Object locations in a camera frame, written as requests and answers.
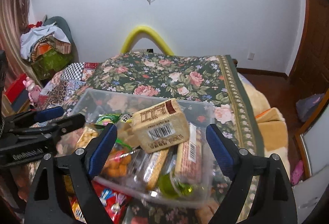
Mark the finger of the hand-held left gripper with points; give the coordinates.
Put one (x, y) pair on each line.
(70, 122)
(50, 113)

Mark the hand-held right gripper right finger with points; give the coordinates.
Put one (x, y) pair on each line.
(221, 153)

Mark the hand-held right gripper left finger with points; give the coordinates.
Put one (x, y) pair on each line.
(102, 152)

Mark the orange bread packet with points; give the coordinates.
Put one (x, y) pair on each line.
(120, 162)

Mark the beige cracker packet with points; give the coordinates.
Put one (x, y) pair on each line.
(87, 137)

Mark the thin green stick packet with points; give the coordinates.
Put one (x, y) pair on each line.
(124, 143)

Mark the clear cookie packet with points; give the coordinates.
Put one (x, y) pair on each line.
(128, 134)

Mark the pink brown wafer packet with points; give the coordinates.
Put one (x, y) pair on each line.
(190, 158)

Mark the small green snack packet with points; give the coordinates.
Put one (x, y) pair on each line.
(108, 119)

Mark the clear plastic storage box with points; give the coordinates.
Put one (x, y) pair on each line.
(200, 116)

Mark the red snack packet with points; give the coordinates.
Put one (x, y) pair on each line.
(111, 197)

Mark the long clear biscuit packet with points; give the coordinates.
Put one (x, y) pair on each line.
(156, 165)

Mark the green jelly cup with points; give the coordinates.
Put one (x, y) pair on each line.
(172, 184)

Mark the brown cake packet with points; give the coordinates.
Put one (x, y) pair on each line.
(159, 128)

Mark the yellow snack packet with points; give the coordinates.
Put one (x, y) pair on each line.
(77, 211)

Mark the pink rabbit toy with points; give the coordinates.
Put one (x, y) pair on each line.
(31, 89)

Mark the patchwork quilt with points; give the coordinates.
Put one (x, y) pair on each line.
(66, 80)

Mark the red box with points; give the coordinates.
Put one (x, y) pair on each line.
(15, 89)

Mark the beige fleece blanket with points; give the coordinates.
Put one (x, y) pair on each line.
(270, 131)

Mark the striped orange cloth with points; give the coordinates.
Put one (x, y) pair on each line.
(63, 46)

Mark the pile of pale clothes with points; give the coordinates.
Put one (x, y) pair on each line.
(38, 36)

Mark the pink slipper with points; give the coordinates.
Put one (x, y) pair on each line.
(297, 172)

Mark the grey chair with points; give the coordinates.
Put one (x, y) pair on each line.
(63, 24)

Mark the wood framed white panel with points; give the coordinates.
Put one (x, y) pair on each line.
(316, 152)

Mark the striped brown curtain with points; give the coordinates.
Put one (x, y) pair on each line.
(12, 23)

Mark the grey bag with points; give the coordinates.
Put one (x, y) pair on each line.
(309, 108)

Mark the yellow foam tube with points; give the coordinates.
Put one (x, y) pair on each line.
(140, 31)

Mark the brown wooden door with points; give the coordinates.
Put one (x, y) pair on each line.
(313, 28)

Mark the white wall socket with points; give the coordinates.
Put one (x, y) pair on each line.
(250, 55)

